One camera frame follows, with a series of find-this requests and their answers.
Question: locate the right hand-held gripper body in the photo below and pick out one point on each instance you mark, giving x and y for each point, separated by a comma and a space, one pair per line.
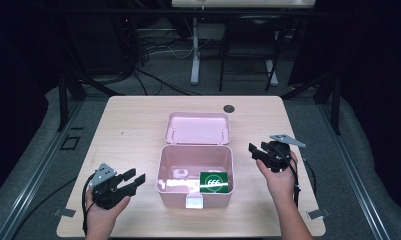
277, 156

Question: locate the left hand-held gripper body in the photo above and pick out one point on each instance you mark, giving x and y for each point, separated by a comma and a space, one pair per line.
104, 193

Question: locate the green card box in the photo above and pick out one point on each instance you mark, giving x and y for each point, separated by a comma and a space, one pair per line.
214, 182

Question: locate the pink plastic storage box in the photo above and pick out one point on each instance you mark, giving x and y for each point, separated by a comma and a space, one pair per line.
194, 160

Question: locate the person's left hand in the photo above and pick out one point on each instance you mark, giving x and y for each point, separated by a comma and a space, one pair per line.
103, 216

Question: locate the person's right hand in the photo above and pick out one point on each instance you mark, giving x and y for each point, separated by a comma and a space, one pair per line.
279, 183

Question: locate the dark round table grommet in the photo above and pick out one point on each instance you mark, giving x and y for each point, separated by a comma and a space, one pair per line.
228, 108

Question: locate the white desk leg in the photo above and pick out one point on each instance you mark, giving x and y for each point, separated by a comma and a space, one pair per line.
195, 60
272, 73

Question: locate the black metal stand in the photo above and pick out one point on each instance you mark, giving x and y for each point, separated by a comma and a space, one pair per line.
335, 103
63, 100

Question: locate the black chair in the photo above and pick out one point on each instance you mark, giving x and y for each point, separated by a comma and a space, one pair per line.
251, 36

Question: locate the grey metal table bracket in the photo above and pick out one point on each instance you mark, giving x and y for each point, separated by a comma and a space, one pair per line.
65, 212
318, 213

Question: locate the aluminium floor rail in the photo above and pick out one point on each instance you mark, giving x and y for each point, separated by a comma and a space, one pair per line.
354, 173
38, 166

